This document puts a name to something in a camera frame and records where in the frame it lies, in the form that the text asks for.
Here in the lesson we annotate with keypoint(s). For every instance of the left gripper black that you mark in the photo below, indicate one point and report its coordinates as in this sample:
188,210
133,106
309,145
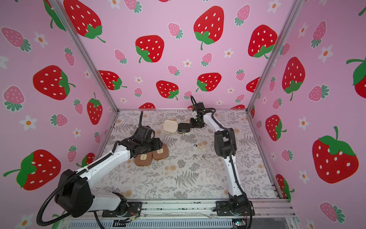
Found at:
157,143

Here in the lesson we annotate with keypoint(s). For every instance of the cream case lid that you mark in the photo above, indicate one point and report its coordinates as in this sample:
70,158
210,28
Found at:
170,126

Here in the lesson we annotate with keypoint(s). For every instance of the cream nail clipper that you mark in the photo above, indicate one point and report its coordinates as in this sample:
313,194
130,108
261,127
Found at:
199,147

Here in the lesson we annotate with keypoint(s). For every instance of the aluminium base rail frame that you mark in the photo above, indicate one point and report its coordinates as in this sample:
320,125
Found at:
191,214

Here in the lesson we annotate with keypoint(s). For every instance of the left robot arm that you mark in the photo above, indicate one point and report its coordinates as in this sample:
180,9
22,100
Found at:
74,193

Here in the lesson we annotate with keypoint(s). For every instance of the tan brown case lid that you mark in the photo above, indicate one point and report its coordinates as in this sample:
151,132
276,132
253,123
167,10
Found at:
144,160

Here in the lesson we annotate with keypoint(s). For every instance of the black tray cream case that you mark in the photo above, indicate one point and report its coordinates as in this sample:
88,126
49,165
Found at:
183,128

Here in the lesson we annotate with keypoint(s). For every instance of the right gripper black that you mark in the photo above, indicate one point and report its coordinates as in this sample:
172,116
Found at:
193,123

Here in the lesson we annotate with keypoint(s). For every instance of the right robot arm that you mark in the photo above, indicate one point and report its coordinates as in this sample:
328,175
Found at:
225,148

